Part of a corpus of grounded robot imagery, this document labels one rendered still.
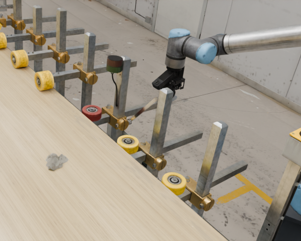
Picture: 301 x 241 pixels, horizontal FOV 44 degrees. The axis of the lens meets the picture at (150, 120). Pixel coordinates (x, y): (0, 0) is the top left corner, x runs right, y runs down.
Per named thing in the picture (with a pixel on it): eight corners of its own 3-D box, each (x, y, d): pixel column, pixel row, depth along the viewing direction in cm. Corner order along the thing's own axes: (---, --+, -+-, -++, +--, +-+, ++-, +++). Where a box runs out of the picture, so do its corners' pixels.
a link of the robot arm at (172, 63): (175, 61, 165) (161, 53, 171) (173, 71, 168) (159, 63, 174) (189, 58, 170) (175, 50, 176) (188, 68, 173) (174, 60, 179)
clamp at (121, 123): (110, 114, 168) (111, 104, 166) (128, 129, 160) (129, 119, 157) (99, 117, 165) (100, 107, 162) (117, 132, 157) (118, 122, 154)
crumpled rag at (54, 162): (52, 151, 126) (52, 146, 125) (70, 157, 125) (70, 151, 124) (38, 166, 119) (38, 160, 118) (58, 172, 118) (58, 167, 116)
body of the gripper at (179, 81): (183, 90, 180) (188, 67, 174) (170, 93, 175) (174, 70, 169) (173, 83, 185) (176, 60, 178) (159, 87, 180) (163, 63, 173)
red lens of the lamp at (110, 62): (116, 59, 147) (116, 54, 146) (125, 65, 143) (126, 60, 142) (103, 61, 143) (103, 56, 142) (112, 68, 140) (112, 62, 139)
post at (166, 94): (148, 189, 158) (167, 85, 133) (154, 193, 155) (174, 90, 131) (142, 191, 155) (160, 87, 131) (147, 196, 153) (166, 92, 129)
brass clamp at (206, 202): (187, 185, 140) (189, 174, 137) (214, 207, 132) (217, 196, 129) (175, 191, 136) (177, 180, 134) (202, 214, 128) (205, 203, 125)
